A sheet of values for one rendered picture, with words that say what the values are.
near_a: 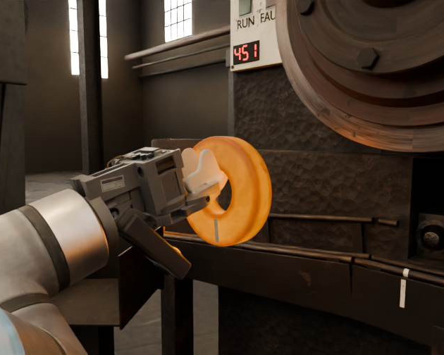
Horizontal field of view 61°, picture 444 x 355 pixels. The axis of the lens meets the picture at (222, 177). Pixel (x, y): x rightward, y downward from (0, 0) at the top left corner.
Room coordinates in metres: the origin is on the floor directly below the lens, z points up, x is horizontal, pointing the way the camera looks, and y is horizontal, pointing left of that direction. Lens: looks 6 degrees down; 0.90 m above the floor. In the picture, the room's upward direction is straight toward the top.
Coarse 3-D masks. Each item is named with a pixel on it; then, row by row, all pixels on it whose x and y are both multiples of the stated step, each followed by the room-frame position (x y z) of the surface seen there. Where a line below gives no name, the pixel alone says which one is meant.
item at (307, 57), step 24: (288, 0) 0.63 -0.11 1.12; (288, 24) 0.63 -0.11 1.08; (312, 48) 0.58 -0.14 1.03; (312, 72) 0.60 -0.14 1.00; (336, 72) 0.55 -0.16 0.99; (432, 72) 0.46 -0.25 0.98; (336, 96) 0.57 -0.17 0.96; (360, 96) 0.53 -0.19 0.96; (384, 96) 0.50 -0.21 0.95; (408, 96) 0.48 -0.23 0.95; (432, 96) 0.46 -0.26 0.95; (384, 120) 0.52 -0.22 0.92; (408, 120) 0.49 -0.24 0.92; (432, 120) 0.47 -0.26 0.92
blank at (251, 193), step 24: (216, 144) 0.51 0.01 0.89; (240, 144) 0.49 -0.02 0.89; (240, 168) 0.48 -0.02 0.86; (264, 168) 0.49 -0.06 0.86; (240, 192) 0.48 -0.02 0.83; (264, 192) 0.47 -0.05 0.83; (192, 216) 0.55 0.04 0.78; (216, 216) 0.51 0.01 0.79; (240, 216) 0.48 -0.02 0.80; (264, 216) 0.48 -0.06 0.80; (216, 240) 0.51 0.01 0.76; (240, 240) 0.48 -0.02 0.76
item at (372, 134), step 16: (288, 48) 0.65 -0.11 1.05; (288, 64) 0.65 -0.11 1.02; (304, 80) 0.63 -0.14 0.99; (304, 96) 0.63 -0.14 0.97; (320, 96) 0.61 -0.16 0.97; (320, 112) 0.61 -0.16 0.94; (336, 112) 0.59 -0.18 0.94; (336, 128) 0.59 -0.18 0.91; (352, 128) 0.57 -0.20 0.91; (368, 128) 0.55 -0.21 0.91; (384, 128) 0.53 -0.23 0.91; (400, 128) 0.52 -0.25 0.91; (416, 128) 0.50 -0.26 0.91; (432, 128) 0.49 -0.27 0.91; (368, 144) 0.55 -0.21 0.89; (384, 144) 0.53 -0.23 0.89; (400, 144) 0.52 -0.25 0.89; (416, 144) 0.50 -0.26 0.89; (432, 144) 0.49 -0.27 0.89
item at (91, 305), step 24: (120, 240) 0.77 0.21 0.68; (120, 264) 0.56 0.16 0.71; (144, 264) 0.65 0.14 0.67; (72, 288) 0.73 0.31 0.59; (96, 288) 0.72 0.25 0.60; (120, 288) 0.56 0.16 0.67; (144, 288) 0.65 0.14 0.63; (72, 312) 0.62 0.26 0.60; (96, 312) 0.61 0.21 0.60; (120, 312) 0.56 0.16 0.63; (96, 336) 0.64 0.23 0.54
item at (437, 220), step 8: (432, 208) 0.65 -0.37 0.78; (440, 208) 0.65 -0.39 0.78; (424, 216) 0.61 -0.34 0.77; (432, 216) 0.60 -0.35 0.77; (440, 216) 0.60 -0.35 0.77; (424, 224) 0.61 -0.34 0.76; (440, 224) 0.59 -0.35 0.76; (416, 232) 0.62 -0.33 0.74; (424, 248) 0.61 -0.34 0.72; (432, 256) 0.60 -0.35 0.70; (440, 256) 0.59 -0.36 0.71
